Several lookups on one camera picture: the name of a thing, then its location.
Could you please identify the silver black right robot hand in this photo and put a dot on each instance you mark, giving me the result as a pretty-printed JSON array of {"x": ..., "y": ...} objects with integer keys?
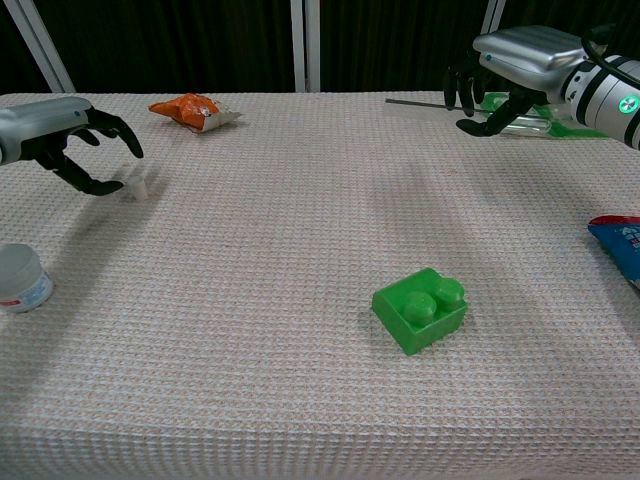
[{"x": 525, "y": 55}]

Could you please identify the orange snack bag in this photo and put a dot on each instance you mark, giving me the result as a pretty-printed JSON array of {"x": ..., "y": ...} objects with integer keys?
[{"x": 185, "y": 110}]

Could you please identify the small white cube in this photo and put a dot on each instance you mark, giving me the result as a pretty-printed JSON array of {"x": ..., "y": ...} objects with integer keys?
[{"x": 140, "y": 189}]

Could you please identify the clear plastic tube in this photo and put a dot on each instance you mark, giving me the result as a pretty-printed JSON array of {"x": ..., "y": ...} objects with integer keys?
[{"x": 530, "y": 125}]

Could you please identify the green plastic blister package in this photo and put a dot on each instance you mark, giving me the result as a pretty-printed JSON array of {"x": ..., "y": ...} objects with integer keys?
[{"x": 570, "y": 132}]

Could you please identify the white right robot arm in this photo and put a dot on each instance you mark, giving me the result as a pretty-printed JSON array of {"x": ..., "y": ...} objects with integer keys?
[{"x": 605, "y": 95}]

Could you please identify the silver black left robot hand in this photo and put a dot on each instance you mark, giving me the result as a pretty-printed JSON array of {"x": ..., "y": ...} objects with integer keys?
[{"x": 45, "y": 125}]

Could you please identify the white frame post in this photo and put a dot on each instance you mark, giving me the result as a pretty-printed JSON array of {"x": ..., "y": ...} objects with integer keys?
[
  {"x": 492, "y": 17},
  {"x": 42, "y": 47},
  {"x": 298, "y": 45},
  {"x": 313, "y": 45}
]

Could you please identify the green toy building block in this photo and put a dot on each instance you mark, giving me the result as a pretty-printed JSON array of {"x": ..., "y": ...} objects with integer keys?
[{"x": 415, "y": 325}]

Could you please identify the blue snack bag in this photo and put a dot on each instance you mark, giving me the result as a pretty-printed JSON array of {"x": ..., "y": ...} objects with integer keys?
[{"x": 622, "y": 250}]

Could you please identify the thin grey rod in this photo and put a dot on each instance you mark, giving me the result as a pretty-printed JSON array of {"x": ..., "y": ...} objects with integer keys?
[{"x": 415, "y": 103}]

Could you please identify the white plastic jar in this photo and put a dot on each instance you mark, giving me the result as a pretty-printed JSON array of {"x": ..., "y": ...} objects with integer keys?
[{"x": 20, "y": 280}]

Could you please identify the dark curtain backdrop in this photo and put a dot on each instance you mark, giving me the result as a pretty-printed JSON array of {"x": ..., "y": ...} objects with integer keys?
[{"x": 175, "y": 40}]

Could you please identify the beige waffle tablecloth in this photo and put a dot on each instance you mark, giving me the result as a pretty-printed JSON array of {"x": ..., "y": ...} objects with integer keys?
[{"x": 280, "y": 225}]

